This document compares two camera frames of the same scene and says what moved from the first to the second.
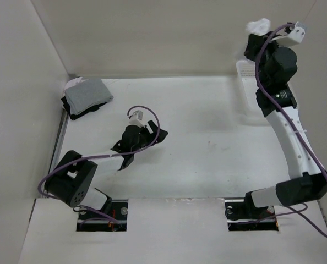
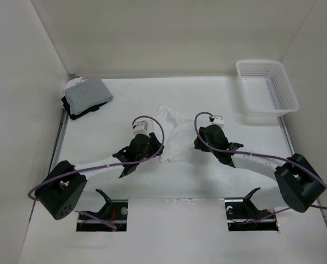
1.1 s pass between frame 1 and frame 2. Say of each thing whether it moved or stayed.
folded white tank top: stayed
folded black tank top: stayed
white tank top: moved
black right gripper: moved
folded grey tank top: stayed
